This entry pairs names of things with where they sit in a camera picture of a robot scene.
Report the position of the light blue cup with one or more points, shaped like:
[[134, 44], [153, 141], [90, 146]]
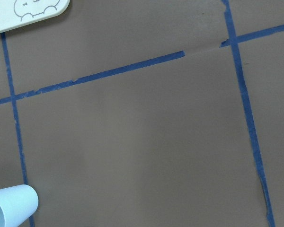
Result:
[[17, 204]]

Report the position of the white bear tray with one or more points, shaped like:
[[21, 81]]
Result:
[[18, 13]]

